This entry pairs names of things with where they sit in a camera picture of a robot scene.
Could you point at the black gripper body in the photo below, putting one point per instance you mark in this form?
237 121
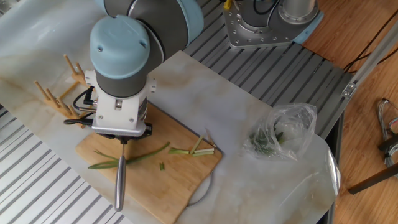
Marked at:
148 129

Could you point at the green garlic stalk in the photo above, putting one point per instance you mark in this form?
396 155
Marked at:
146 154

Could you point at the steel cleaver knife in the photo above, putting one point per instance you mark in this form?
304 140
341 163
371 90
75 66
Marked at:
120 180

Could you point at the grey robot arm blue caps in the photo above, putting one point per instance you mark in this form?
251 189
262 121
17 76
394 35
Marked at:
121 46

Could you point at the cut garlic stem piece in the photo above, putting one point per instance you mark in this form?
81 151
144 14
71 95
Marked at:
196 144
205 150
202 153
178 151

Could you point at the small cut green garlic bit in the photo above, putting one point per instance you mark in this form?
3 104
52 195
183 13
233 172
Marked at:
161 166

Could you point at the chopped green garlic leaves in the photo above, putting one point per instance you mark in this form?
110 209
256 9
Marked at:
261 143

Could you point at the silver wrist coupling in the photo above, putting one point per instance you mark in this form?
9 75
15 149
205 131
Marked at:
143 110

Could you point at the wooden peg dish rack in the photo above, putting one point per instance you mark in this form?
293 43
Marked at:
56 102

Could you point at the yellow plastic piece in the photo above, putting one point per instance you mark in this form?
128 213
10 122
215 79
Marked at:
227 3

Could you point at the clear plastic bag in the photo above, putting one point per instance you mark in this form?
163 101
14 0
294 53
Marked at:
298 124

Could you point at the black metal bar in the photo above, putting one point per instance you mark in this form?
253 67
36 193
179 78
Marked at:
388 143
373 179

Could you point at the silver wrist camera bar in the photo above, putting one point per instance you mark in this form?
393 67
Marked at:
118 130

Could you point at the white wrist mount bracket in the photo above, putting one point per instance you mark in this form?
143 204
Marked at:
118 115

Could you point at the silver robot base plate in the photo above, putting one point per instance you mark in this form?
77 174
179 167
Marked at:
242 34

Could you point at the aluminium frame post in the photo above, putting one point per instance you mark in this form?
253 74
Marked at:
370 60

